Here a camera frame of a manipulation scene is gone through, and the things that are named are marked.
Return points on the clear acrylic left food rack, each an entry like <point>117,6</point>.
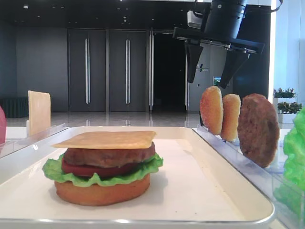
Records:
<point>18,138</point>

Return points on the dark double door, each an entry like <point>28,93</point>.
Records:
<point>108,70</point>

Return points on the green lettuce on burger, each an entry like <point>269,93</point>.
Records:
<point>52,170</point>

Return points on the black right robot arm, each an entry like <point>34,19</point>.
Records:
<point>218,25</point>

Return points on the clear acrylic food rack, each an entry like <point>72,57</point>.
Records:
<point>18,138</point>
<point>265,179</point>

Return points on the white metal tray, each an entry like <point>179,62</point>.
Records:
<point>196,188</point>

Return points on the white flower planter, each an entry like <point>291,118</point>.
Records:
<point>286,105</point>

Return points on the clear acrylic right food rack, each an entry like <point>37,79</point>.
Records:
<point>265,179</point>

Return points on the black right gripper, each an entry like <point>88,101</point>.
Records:
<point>238,52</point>

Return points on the small wall screen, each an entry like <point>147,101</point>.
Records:
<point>216,81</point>

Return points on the red tomato slice on burger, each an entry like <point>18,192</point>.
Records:
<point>88,171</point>

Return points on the yellow cheese slice in rack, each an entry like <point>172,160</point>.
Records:
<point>39,104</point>

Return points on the bun half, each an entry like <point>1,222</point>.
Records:
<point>211,109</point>
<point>231,105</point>

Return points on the brown meat patty on burger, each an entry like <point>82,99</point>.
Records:
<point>107,158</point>

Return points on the green lettuce leaf in rack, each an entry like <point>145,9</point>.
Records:
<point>294,167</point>

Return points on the yellow cheese slice on burger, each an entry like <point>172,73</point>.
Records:
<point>109,140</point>

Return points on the brown meat patty in rack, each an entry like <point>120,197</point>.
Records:
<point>258,129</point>

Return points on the bottom bun on tray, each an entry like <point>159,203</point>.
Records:
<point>96,195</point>

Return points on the red tomato slice in rack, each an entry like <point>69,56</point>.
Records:
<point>3,125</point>

